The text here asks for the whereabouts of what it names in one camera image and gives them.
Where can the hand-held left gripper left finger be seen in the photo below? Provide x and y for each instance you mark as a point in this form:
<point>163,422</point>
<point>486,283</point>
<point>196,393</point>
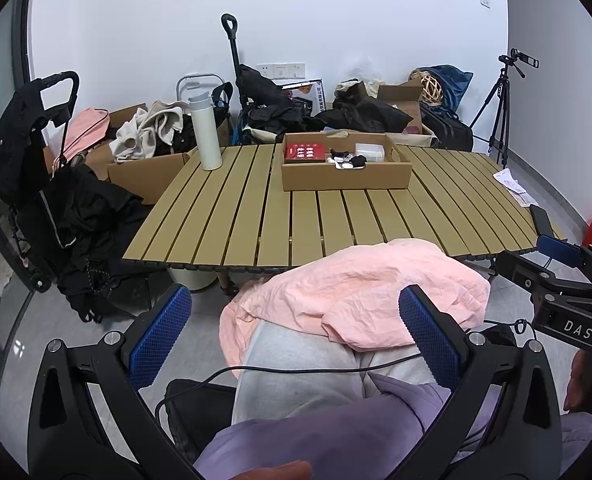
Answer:
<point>161,335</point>

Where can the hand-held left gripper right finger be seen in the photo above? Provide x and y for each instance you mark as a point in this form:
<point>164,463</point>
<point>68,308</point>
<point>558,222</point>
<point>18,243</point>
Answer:
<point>428,335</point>

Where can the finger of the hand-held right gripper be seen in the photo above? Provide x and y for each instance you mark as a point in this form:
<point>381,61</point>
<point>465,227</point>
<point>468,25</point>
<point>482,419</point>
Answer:
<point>558,250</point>
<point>530,272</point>

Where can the shallow cardboard tray box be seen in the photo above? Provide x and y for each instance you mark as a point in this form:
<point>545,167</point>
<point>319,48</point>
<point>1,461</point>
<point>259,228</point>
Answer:
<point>346,180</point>

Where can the white round lid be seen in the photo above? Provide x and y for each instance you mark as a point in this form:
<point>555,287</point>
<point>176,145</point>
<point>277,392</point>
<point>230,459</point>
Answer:
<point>347,165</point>

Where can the person's right forearm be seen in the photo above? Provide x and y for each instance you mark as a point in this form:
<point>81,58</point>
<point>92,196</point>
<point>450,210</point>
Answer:
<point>583,435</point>

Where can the person's right hand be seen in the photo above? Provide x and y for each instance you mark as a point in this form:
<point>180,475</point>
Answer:
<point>583,385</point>

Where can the person's left hand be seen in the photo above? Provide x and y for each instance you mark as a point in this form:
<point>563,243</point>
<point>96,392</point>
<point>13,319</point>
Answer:
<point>266,472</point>

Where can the black phone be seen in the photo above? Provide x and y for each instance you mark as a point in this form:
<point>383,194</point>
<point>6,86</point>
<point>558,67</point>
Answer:
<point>542,220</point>

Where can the pink paper slip stack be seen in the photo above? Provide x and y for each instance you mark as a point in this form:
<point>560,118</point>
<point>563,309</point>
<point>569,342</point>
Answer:
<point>524,197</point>

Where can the white bin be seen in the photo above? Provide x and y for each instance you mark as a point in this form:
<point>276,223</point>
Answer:
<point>193,280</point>

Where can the pink cloth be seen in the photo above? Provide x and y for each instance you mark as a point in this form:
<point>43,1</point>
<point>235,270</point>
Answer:
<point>375,290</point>

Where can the pink patterned paper sheet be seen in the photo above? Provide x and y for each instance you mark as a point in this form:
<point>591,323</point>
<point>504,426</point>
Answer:
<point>504,178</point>

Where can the black clothing pile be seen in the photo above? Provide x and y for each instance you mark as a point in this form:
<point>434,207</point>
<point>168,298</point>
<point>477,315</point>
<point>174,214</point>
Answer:
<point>96,230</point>

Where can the person's grey trouser legs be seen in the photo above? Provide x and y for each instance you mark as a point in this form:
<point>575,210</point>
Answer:
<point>301,370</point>

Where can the person's purple jacket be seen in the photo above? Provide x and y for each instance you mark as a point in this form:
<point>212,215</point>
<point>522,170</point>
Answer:
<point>326,440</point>

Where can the black tripod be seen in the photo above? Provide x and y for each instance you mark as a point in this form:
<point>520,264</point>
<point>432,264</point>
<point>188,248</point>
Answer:
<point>500,110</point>

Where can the large cardboard box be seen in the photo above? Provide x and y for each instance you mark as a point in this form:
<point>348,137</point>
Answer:
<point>141,180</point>

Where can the black backpack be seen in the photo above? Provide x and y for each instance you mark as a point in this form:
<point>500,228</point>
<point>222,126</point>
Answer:
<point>450,130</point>

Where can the clear plastic box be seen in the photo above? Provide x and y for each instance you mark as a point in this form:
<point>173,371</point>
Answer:
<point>370,151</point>

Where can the blue bag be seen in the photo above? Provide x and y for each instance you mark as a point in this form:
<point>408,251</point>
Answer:
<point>455,85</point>

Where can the beige garment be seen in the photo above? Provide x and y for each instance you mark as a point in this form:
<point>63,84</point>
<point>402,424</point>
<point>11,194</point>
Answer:
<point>146,130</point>

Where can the woven rattan ball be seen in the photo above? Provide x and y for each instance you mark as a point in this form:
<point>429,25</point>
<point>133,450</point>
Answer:
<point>427,87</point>

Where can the white thermos bottle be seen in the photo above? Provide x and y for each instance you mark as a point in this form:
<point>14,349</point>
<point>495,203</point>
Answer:
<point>206,130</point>

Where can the pink bag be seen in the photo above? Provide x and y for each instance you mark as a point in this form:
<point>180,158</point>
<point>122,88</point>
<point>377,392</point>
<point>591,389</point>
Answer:
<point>88,130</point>

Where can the red flat box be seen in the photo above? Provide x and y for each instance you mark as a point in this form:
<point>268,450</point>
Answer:
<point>306,152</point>

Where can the open cardboard box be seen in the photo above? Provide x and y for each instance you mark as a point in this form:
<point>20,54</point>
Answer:
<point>400,95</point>

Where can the black folding cart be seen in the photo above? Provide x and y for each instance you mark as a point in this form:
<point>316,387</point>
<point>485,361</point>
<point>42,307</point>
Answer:
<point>18,160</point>

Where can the black jacket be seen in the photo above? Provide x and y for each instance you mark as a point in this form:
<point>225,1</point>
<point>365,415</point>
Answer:
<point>365,115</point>

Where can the beige tote bag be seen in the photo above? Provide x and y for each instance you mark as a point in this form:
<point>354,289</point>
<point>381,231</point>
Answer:
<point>355,87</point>

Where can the black fabric trolley bag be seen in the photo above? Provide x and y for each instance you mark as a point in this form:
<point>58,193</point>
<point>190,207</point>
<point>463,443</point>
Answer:
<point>271,105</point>

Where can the printed appliance box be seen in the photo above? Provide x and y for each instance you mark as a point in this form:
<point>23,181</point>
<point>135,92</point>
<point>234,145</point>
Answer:
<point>308,95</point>

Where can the glass sliding door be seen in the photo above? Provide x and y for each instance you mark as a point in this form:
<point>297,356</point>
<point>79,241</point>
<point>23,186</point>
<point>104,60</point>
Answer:
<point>1,110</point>

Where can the white metal frame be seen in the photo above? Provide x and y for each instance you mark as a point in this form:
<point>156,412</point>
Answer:
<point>196,80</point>

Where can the white wall outlets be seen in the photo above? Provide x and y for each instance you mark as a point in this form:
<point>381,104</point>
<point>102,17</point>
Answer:
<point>281,70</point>

